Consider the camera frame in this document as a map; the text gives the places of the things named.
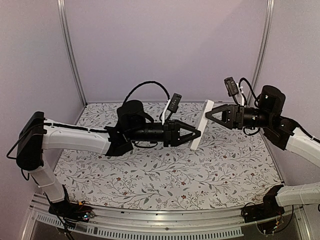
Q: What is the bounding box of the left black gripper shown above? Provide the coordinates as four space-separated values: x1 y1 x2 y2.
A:
127 119 201 147

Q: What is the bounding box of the white remote control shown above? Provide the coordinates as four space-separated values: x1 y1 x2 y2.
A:
189 99 215 151

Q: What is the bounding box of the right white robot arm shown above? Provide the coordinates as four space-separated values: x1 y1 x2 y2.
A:
205 77 320 218

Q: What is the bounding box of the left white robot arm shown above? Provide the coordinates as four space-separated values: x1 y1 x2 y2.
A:
6 93 201 217

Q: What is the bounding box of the floral patterned table mat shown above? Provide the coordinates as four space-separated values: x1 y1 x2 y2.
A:
43 101 285 211

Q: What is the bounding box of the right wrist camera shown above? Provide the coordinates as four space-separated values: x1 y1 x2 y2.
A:
224 77 239 97

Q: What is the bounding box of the front aluminium rail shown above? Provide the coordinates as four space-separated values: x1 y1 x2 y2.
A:
21 193 316 240

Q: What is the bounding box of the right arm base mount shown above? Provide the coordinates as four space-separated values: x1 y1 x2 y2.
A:
241 184 285 223

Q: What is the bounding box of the right aluminium frame post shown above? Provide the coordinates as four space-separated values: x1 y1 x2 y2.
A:
249 0 275 91

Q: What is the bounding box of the aluminium frame post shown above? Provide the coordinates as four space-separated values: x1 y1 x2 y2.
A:
249 0 275 91
57 0 88 107

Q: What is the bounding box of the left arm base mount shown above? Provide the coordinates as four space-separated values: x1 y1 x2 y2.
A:
46 185 95 222

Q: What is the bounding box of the left aluminium frame post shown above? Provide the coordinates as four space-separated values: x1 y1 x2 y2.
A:
57 0 88 107

